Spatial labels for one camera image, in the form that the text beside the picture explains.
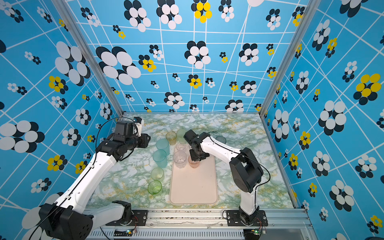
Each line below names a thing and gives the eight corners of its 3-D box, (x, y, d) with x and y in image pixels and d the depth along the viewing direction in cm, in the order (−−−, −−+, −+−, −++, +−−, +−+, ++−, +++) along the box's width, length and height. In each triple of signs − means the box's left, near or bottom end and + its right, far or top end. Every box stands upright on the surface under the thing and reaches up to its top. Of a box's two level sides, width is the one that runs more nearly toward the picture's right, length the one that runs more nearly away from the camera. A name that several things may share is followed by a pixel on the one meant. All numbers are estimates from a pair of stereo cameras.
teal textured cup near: (155, 169, 92) (151, 161, 84) (157, 157, 97) (153, 149, 89) (166, 169, 92) (163, 161, 84) (168, 157, 97) (165, 149, 89)
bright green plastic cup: (150, 194, 83) (146, 190, 78) (152, 184, 86) (149, 180, 81) (161, 194, 83) (159, 190, 78) (162, 184, 86) (160, 180, 81)
